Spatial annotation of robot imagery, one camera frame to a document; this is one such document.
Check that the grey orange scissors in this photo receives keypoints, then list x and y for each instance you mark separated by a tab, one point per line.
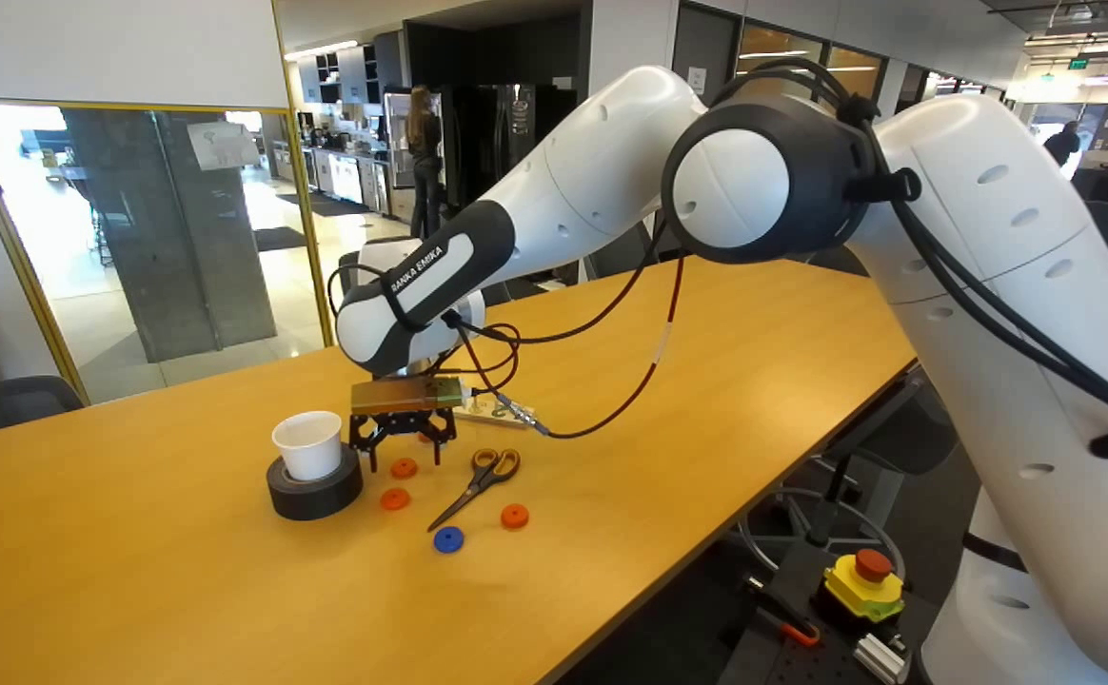
464	500

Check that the yellow red emergency stop button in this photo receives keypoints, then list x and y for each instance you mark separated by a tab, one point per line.
866	586

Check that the dark office chair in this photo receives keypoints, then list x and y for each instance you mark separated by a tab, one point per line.
908	439
4	404

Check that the white paper sign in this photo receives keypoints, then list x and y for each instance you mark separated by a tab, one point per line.
221	145

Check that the white cup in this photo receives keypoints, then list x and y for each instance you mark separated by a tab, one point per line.
309	449

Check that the wooden number puzzle board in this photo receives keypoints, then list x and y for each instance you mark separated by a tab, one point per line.
512	414

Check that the yellow framed glass partition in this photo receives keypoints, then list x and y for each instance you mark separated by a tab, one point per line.
21	192

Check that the background person dark clothes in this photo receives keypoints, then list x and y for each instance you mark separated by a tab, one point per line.
426	159

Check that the tall black cabinet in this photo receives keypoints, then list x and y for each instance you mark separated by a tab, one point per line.
514	127

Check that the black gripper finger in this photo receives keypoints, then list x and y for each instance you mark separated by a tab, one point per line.
445	437
369	439

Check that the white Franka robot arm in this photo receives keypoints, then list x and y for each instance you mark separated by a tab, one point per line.
1059	508

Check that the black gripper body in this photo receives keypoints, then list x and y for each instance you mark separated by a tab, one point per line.
410	429

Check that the black orange clamp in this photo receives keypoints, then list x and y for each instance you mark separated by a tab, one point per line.
787	621

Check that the silver metal bracket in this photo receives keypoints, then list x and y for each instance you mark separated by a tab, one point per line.
881	661

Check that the blue disc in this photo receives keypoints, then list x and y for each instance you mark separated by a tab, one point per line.
446	542

